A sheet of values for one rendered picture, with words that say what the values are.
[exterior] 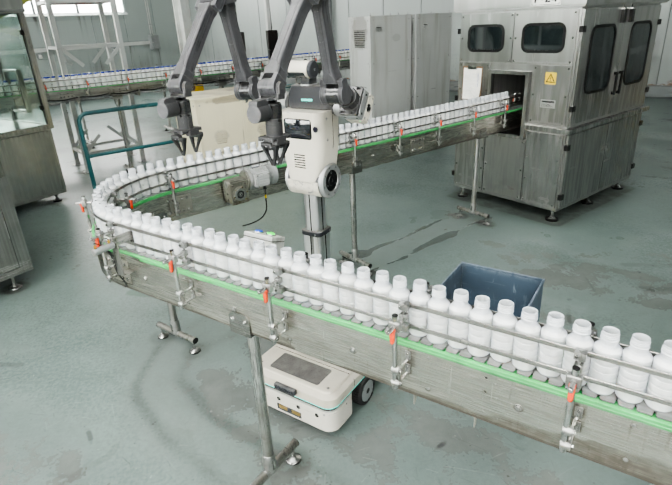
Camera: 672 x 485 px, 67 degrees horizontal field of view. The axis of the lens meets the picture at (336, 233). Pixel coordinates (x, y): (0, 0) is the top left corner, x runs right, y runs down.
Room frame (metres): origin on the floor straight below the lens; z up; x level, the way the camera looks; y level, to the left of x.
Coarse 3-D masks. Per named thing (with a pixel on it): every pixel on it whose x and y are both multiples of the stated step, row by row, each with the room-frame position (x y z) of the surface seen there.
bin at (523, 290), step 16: (464, 272) 1.78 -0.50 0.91; (480, 272) 1.74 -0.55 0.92; (496, 272) 1.71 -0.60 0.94; (512, 272) 1.67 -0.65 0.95; (448, 288) 1.67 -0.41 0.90; (464, 288) 1.77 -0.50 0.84; (480, 288) 1.74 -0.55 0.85; (496, 288) 1.70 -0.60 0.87; (512, 288) 1.67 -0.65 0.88; (528, 288) 1.64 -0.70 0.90; (496, 304) 1.70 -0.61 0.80; (528, 304) 1.63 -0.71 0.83
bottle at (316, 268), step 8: (312, 256) 1.46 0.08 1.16; (320, 256) 1.45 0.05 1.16; (312, 264) 1.43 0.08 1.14; (320, 264) 1.43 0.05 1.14; (312, 272) 1.42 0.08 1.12; (320, 272) 1.42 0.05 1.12; (312, 288) 1.42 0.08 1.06; (320, 288) 1.42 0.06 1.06; (320, 296) 1.42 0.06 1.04; (312, 304) 1.43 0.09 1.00; (320, 304) 1.42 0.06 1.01
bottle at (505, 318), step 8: (504, 304) 1.13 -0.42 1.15; (512, 304) 1.11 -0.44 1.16; (504, 312) 1.09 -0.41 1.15; (512, 312) 1.09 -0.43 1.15; (496, 320) 1.10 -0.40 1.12; (504, 320) 1.09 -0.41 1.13; (512, 320) 1.09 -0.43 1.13; (504, 328) 1.08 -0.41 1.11; (512, 328) 1.08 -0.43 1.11; (496, 336) 1.09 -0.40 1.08; (504, 336) 1.08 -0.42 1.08; (512, 336) 1.08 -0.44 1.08; (496, 344) 1.09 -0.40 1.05; (504, 344) 1.08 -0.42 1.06; (512, 344) 1.08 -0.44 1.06; (512, 352) 1.09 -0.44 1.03; (496, 360) 1.09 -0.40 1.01; (504, 360) 1.08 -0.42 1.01
